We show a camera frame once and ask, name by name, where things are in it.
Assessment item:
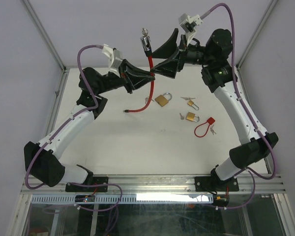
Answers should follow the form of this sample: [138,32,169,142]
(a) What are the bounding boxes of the small brass padlock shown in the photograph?
[181,97,200,111]

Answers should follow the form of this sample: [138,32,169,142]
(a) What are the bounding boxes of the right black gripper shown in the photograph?
[149,29,213,79]

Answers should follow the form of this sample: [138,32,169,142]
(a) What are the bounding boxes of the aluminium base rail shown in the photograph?
[22,173,286,195]

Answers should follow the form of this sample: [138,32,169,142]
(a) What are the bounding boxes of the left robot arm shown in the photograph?
[24,59,155,191]

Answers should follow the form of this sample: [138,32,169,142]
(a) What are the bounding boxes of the white slotted cable duct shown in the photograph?
[31,193,213,205]

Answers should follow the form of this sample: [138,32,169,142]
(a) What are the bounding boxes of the thick red cable lock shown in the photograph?
[122,27,156,114]

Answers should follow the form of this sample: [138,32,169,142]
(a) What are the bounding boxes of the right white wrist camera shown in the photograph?
[178,13,203,45]

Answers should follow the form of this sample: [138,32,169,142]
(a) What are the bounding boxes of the silver keys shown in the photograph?
[210,125,216,135]

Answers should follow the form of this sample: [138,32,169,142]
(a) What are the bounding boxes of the red thin-cable padlock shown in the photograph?
[194,117,216,138]

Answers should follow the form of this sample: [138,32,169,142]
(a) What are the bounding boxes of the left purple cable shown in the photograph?
[26,44,105,190]

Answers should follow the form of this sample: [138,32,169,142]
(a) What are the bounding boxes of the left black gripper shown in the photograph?
[96,59,155,95]

